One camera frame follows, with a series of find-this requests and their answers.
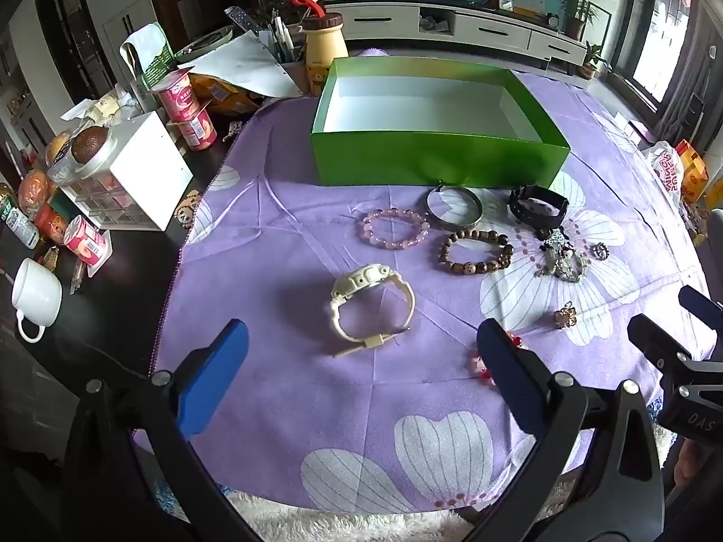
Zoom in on black wrist watch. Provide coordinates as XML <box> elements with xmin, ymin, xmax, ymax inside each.
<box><xmin>507</xmin><ymin>183</ymin><xmax>571</xmax><ymax>233</ymax></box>

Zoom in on pink yoghurt cup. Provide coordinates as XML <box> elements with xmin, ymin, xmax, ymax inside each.
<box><xmin>155</xmin><ymin>67</ymin><xmax>198</xmax><ymax>123</ymax></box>
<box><xmin>169</xmin><ymin>104</ymin><xmax>219</xmax><ymax>153</ymax></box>

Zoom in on cream bottle-shaped pen holder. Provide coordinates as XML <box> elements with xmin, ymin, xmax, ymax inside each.
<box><xmin>303</xmin><ymin>10</ymin><xmax>347</xmax><ymax>97</ymax></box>

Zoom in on white plastic bag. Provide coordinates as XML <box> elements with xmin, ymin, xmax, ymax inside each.
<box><xmin>643</xmin><ymin>140</ymin><xmax>688</xmax><ymax>205</ymax></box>

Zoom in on purple floral cloth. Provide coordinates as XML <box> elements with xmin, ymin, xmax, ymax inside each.
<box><xmin>132</xmin><ymin>48</ymin><xmax>716</xmax><ymax>516</ymax></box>

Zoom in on silver bangle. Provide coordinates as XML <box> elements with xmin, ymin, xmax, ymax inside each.
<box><xmin>425</xmin><ymin>183</ymin><xmax>484</xmax><ymax>232</ymax></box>

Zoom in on pink red bead bracelet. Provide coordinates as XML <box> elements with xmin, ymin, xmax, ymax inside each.
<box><xmin>465</xmin><ymin>331</ymin><xmax>524</xmax><ymax>388</ymax></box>

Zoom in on green white carton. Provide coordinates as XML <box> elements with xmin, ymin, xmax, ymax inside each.
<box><xmin>119</xmin><ymin>21</ymin><xmax>178</xmax><ymax>92</ymax></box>

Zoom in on white drawer organizer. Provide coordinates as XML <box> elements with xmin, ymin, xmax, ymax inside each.
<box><xmin>59</xmin><ymin>110</ymin><xmax>195</xmax><ymax>233</ymax></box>

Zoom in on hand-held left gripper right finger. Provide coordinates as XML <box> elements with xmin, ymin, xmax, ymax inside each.
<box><xmin>476</xmin><ymin>318</ymin><xmax>667</xmax><ymax>542</ymax></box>

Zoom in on grey remote control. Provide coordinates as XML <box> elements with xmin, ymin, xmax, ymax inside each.
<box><xmin>224</xmin><ymin>5</ymin><xmax>258</xmax><ymax>35</ymax></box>

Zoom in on white mug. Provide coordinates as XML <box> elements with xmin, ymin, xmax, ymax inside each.
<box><xmin>11</xmin><ymin>257</ymin><xmax>63</xmax><ymax>344</ymax></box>

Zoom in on red can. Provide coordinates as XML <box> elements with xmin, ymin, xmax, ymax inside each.
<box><xmin>33</xmin><ymin>202</ymin><xmax>72</xmax><ymax>244</ymax></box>

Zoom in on orange yellow box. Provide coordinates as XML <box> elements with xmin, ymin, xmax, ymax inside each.
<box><xmin>674</xmin><ymin>139</ymin><xmax>710</xmax><ymax>205</ymax></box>

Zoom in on cream wrist watch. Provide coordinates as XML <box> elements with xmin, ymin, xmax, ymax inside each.
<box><xmin>327</xmin><ymin>263</ymin><xmax>418</xmax><ymax>358</ymax></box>

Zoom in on leafy plants on stand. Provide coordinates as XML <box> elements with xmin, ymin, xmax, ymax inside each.
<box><xmin>248</xmin><ymin>0</ymin><xmax>306</xmax><ymax>29</ymax></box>

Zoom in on silver jade necklace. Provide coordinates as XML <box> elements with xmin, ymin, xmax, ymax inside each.
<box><xmin>533</xmin><ymin>228</ymin><xmax>592</xmax><ymax>285</ymax></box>

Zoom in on tall potted plant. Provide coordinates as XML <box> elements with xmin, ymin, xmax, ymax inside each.
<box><xmin>567</xmin><ymin>0</ymin><xmax>594</xmax><ymax>41</ymax></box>

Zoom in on cup of pens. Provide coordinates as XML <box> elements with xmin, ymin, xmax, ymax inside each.
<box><xmin>270</xmin><ymin>10</ymin><xmax>306</xmax><ymax>66</ymax></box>

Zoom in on white tv cabinet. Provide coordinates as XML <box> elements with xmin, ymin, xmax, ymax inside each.
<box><xmin>338</xmin><ymin>0</ymin><xmax>589</xmax><ymax>66</ymax></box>

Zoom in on white desk calendar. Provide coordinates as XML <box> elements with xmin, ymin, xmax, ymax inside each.
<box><xmin>507</xmin><ymin>0</ymin><xmax>552</xmax><ymax>18</ymax></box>

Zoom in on paper sheet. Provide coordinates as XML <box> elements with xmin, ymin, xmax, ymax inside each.
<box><xmin>183</xmin><ymin>30</ymin><xmax>306</xmax><ymax>100</ymax></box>

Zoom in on red handled tool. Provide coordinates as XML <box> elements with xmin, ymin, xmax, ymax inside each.
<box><xmin>290</xmin><ymin>0</ymin><xmax>329</xmax><ymax>27</ymax></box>

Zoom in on green drink can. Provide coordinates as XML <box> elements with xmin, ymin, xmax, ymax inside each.
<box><xmin>0</xmin><ymin>188</ymin><xmax>41</xmax><ymax>250</ymax></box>

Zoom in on pink biscuit pack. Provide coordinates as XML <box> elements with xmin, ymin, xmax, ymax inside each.
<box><xmin>62</xmin><ymin>214</ymin><xmax>108</xmax><ymax>266</ymax></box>

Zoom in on brown round fruit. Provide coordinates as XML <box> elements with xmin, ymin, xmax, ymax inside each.
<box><xmin>70</xmin><ymin>125</ymin><xmax>108</xmax><ymax>164</ymax></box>

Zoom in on panda bead string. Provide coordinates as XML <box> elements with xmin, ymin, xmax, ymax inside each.
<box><xmin>177</xmin><ymin>188</ymin><xmax>205</xmax><ymax>230</ymax></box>

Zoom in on green cardboard box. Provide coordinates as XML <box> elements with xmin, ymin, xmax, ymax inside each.
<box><xmin>309</xmin><ymin>56</ymin><xmax>572</xmax><ymax>189</ymax></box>

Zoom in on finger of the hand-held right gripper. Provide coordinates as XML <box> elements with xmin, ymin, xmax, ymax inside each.
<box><xmin>627</xmin><ymin>313</ymin><xmax>694</xmax><ymax>377</ymax></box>
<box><xmin>679</xmin><ymin>285</ymin><xmax>723</xmax><ymax>363</ymax></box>

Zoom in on orange snack bag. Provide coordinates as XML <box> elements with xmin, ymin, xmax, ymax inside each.
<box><xmin>188</xmin><ymin>71</ymin><xmax>261</xmax><ymax>117</ymax></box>

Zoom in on brown wooden bead bracelet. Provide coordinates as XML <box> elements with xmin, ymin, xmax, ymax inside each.
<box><xmin>438</xmin><ymin>228</ymin><xmax>516</xmax><ymax>279</ymax></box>

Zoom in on white fluffy rug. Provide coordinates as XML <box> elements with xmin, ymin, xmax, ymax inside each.
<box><xmin>225</xmin><ymin>490</ymin><xmax>482</xmax><ymax>542</ymax></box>

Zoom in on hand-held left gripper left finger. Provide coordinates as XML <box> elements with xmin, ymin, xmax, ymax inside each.
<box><xmin>62</xmin><ymin>318</ymin><xmax>250</xmax><ymax>542</ymax></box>

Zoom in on small potted plant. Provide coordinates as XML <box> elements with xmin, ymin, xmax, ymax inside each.
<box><xmin>581</xmin><ymin>42</ymin><xmax>614</xmax><ymax>80</ymax></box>

